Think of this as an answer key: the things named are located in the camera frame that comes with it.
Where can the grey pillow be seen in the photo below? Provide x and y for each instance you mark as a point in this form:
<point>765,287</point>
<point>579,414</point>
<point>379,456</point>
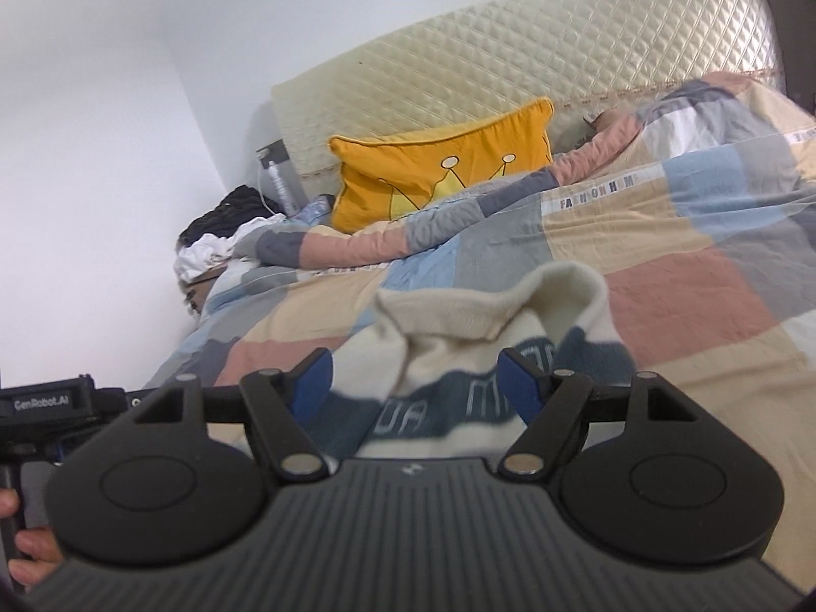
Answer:
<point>605,120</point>

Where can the yellow crown pillow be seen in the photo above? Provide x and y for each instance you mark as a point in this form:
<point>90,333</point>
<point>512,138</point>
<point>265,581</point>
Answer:
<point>440,159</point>

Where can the dark grey board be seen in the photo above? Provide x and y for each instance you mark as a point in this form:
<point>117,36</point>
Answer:
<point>275,153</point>

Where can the blue patterned cloth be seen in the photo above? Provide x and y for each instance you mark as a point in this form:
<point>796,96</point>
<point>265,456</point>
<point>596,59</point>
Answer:
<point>315,205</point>

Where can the cream quilted headboard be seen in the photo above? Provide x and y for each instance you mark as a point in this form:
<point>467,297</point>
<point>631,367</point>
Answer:
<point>542,64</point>

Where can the patchwork quilt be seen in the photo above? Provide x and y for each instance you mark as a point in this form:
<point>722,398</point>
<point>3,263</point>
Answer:
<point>669,255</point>

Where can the grey wardrobe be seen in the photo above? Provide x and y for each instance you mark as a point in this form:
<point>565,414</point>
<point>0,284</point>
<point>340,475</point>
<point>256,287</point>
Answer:
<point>794,25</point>

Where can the clear plastic bottle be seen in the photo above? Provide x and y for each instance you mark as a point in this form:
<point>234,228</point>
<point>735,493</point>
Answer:
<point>284,188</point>

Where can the brown bedside table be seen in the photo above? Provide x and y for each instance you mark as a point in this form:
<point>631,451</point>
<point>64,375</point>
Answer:
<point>201,290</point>

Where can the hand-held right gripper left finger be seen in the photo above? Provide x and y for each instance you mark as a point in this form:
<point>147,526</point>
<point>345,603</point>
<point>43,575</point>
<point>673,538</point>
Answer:
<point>313,375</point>

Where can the person's left hand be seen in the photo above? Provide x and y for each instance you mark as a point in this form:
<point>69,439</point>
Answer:
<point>37,542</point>

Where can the cream blue striped sweater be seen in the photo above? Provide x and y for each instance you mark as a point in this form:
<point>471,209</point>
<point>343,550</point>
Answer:
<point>440,344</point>

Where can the white crumpled cloth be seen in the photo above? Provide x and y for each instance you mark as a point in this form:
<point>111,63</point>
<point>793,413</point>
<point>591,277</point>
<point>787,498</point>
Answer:
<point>207,248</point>

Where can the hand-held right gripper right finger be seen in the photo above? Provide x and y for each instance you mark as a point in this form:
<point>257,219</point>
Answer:
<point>515,382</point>

